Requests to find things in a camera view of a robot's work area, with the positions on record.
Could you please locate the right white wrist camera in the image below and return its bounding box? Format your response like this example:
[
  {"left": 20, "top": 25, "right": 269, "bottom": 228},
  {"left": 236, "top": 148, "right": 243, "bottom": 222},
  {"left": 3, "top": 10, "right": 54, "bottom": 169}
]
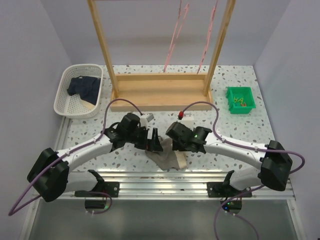
[{"left": 177, "top": 111, "right": 195, "bottom": 131}]

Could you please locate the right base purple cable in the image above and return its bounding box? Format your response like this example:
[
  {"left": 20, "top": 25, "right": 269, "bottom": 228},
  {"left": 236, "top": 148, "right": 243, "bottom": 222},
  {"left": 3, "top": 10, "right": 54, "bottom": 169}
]
[{"left": 224, "top": 194, "right": 261, "bottom": 240}]

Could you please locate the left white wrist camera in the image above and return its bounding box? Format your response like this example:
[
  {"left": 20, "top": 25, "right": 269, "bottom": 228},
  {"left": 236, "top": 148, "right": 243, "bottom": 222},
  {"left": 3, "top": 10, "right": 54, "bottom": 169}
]
[{"left": 139, "top": 113, "right": 154, "bottom": 129}]

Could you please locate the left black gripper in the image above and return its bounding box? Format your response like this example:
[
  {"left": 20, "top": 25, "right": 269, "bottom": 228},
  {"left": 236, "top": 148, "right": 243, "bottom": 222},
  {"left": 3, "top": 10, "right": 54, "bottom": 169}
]
[{"left": 125, "top": 125, "right": 163, "bottom": 151}]

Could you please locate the aluminium rail base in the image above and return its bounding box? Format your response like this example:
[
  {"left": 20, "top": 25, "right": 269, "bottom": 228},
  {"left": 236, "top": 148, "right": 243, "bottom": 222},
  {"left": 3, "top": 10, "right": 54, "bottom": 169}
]
[{"left": 32, "top": 117, "right": 298, "bottom": 201}]

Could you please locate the pink wire hanger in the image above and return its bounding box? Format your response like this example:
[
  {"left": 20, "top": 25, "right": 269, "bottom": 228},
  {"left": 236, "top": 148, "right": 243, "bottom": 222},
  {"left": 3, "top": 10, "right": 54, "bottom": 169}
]
[{"left": 196, "top": 0, "right": 219, "bottom": 74}]

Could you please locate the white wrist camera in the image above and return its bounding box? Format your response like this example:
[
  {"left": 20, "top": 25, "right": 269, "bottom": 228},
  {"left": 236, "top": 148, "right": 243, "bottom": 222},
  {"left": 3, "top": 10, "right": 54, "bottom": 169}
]
[
  {"left": 139, "top": 113, "right": 154, "bottom": 129},
  {"left": 177, "top": 111, "right": 195, "bottom": 131}
]

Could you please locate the wooden clothes rack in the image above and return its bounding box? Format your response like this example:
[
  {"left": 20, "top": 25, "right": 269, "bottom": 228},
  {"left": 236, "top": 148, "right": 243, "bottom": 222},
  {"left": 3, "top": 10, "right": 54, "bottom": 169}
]
[{"left": 87, "top": 0, "right": 236, "bottom": 111}]

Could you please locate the green plastic bin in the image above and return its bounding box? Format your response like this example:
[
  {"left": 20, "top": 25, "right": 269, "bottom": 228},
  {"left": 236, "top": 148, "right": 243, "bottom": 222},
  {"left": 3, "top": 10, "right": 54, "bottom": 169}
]
[{"left": 226, "top": 86, "right": 256, "bottom": 115}]

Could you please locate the white plastic basket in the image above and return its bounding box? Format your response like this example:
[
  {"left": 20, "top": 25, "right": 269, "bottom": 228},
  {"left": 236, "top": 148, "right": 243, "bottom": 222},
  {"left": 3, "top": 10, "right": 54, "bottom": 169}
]
[{"left": 53, "top": 64, "right": 103, "bottom": 119}]

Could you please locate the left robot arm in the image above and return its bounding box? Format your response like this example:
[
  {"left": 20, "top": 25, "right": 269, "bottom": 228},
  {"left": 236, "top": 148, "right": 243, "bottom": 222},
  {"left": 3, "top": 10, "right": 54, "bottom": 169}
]
[{"left": 27, "top": 113, "right": 163, "bottom": 202}]

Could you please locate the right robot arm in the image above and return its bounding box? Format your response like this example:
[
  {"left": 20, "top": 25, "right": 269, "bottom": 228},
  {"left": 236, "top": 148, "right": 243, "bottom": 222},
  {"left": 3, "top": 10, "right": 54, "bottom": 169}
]
[{"left": 165, "top": 121, "right": 293, "bottom": 197}]

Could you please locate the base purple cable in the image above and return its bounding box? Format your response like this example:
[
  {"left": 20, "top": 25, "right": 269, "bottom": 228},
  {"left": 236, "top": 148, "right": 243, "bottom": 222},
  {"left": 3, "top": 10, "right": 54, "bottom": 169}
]
[
  {"left": 224, "top": 194, "right": 261, "bottom": 240},
  {"left": 84, "top": 191, "right": 113, "bottom": 216}
]

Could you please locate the grey beige underwear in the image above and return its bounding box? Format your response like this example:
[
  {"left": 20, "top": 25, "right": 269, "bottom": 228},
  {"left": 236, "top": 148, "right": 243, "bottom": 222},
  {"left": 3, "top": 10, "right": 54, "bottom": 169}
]
[{"left": 145, "top": 136, "right": 187, "bottom": 171}]

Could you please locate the navy blue underwear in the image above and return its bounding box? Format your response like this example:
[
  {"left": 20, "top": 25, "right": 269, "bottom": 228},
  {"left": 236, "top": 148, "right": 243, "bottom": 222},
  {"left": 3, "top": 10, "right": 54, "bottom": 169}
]
[{"left": 67, "top": 76, "right": 101, "bottom": 110}]

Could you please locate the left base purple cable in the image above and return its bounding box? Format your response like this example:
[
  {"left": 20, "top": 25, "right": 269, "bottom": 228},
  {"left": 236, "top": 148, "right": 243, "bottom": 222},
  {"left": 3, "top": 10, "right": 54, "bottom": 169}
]
[{"left": 84, "top": 191, "right": 113, "bottom": 216}]

